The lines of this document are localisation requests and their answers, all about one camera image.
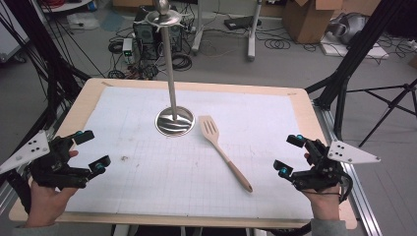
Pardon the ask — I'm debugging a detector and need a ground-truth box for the aluminium rail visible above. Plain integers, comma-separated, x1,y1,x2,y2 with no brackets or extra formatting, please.
313,99,384,236
0,126,58,215

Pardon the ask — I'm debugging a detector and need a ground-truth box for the large cardboard box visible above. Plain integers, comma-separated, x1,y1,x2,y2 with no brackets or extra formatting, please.
282,0,346,45

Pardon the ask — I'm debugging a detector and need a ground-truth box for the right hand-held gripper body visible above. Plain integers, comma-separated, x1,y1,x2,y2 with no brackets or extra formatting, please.
289,139,383,192

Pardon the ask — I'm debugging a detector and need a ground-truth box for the black flat box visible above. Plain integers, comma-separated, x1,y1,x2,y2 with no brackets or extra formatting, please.
223,15,263,31

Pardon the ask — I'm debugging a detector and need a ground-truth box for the silver grey bag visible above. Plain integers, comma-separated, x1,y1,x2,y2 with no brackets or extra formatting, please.
327,12,371,46

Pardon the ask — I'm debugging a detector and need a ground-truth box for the black wrist strap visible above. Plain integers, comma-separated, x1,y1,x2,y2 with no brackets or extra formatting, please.
5,169,33,214

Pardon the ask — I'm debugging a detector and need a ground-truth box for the person's left hand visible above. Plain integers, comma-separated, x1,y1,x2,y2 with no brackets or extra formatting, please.
26,149,80,229

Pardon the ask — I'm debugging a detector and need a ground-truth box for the white round table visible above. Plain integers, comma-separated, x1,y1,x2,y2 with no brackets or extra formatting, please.
38,0,97,14

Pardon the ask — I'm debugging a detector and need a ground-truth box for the white grid mat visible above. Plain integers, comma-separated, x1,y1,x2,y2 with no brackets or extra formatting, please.
64,86,325,221

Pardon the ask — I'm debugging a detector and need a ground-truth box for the clear plastic bag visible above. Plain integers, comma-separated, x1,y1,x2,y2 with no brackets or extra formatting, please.
66,12,100,31

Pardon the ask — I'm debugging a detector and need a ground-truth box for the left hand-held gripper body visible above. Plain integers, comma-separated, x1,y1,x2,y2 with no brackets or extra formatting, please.
0,130,93,191

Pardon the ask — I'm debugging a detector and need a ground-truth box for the black frame post with cables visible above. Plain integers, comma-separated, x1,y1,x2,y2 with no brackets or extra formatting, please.
0,0,92,155

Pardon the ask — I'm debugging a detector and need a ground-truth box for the thin coiled cable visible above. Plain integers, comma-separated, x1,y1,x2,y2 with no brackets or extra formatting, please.
263,37,292,51

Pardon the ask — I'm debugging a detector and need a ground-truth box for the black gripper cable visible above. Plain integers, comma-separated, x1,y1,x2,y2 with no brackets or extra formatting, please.
337,168,354,204

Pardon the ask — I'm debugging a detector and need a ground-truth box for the black computer tower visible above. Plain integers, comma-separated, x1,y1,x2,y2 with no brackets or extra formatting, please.
132,7,184,62

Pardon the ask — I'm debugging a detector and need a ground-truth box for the white flat board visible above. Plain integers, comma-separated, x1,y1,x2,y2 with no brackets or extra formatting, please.
320,32,390,61

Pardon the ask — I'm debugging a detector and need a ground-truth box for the steel stand with round base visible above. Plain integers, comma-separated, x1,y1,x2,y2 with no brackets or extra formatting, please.
144,0,197,138

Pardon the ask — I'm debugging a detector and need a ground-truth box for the wooden slotted spatula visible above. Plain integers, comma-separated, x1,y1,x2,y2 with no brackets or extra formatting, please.
198,114,255,194

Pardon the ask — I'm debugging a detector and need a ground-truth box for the white box with green light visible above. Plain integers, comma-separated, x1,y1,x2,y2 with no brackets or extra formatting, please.
121,37,135,64

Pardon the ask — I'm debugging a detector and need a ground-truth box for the coiled black cable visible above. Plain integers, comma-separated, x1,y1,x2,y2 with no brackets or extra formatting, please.
171,52,194,72

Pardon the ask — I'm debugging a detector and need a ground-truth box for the black tripod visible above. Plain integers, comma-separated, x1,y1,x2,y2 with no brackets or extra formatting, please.
346,78,417,148

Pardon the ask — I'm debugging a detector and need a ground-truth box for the person's right hand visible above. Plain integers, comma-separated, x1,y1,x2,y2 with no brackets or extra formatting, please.
302,152,342,221

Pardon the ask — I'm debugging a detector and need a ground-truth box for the white stand leg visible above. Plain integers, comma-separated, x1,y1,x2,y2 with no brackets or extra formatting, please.
191,0,207,55
246,0,264,62

